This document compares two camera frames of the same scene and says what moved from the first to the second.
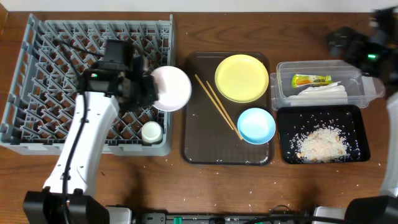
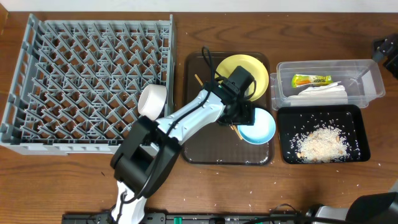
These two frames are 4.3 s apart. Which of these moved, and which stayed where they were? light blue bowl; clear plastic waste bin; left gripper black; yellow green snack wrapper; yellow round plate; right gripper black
Moved: right gripper black; left gripper black
Stayed: light blue bowl; clear plastic waste bin; yellow round plate; yellow green snack wrapper
